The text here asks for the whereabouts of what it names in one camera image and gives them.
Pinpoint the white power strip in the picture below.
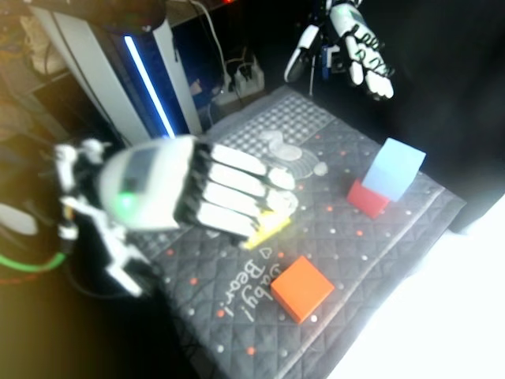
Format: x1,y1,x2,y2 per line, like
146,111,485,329
215,58,266,107

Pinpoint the light blue cube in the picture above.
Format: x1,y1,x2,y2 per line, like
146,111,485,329
361,137,427,202

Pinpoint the yellow foam cube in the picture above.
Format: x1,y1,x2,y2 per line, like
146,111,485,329
242,211,293,250

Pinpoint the green cable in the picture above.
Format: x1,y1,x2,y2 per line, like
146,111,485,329
0,251,67,274

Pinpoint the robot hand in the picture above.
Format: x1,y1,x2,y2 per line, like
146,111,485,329
283,2,395,100
97,135,300,246

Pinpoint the orange foam cube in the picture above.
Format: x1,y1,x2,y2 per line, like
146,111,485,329
270,255,335,325

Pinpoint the white column with blue light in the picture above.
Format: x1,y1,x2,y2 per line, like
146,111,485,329
31,7,203,147

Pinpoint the white cable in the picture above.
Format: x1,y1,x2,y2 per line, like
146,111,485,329
189,0,232,86

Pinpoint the red block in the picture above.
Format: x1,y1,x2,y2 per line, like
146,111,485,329
346,179,391,220

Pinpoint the grey quilt with bear print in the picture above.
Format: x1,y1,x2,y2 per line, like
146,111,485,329
129,85,467,379

